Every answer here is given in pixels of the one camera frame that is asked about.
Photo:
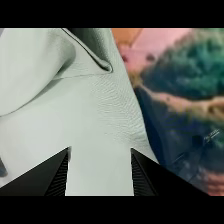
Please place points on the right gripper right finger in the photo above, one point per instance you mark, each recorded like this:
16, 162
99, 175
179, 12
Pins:
153, 181

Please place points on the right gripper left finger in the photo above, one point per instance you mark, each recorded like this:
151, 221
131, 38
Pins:
46, 180

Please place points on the mint green shirt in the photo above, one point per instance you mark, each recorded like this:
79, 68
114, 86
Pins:
76, 110

